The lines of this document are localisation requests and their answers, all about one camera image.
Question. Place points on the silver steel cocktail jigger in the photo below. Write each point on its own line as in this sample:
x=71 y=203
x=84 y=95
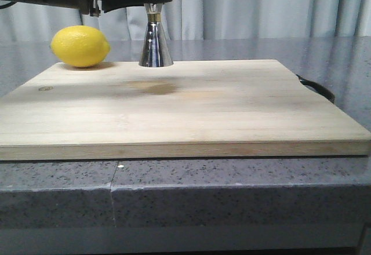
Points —
x=155 y=52

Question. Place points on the yellow lemon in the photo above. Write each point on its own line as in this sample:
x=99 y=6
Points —
x=80 y=46

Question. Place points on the grey pleated curtain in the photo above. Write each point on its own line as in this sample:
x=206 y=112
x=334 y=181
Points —
x=200 y=19

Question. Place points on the light wooden cutting board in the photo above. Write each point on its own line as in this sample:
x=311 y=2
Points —
x=190 y=109

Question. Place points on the black cutting board handle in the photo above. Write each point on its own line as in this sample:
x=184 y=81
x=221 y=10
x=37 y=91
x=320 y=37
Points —
x=318 y=88

